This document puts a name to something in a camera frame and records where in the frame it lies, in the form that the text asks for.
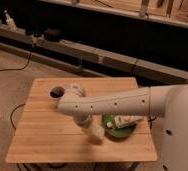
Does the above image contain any green ceramic bowl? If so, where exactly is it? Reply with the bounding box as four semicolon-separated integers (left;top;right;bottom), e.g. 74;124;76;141
102;115;136;138

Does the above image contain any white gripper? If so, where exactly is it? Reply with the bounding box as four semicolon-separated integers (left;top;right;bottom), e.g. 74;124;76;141
74;115;92;134

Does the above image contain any white sponge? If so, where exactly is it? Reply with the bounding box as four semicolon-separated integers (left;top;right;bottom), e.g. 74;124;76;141
89;124;105;144

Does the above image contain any wooden table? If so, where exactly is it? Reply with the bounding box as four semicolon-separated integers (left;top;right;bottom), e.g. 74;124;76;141
5;78;157;163

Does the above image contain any black floor cable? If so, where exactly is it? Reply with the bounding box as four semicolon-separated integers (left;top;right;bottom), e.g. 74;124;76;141
9;103;27;130

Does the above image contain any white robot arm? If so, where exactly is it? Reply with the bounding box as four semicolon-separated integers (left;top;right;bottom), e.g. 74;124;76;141
57;84;188;171

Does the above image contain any white toothpaste tube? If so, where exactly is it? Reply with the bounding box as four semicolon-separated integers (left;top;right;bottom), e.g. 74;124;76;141
106;116;143;128

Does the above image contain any white cup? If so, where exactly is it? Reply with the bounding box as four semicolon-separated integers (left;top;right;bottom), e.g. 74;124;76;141
50;86;65;100

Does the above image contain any dark round object on ledge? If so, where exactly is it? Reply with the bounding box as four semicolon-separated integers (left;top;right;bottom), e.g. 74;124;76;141
43;28;62;42

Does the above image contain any white bottle on ledge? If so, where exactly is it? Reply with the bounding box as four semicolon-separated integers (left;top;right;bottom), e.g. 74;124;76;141
4;11;17;31

